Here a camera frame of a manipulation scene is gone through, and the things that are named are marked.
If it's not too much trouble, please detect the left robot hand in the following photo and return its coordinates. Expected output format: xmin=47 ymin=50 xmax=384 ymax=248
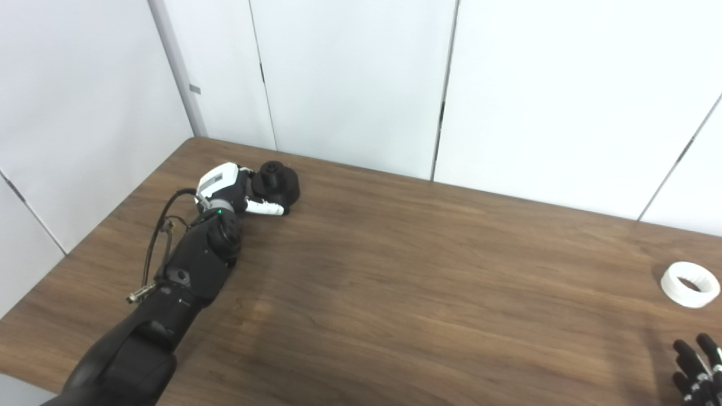
xmin=195 ymin=162 xmax=289 ymax=217

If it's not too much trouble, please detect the white toothed ring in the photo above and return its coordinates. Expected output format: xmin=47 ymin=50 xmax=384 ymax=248
xmin=660 ymin=261 xmax=721 ymax=309

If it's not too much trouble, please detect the round black part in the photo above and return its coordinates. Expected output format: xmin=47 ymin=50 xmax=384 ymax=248
xmin=251 ymin=161 xmax=301 ymax=213

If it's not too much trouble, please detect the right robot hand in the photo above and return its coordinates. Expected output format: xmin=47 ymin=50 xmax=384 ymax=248
xmin=671 ymin=333 xmax=722 ymax=406

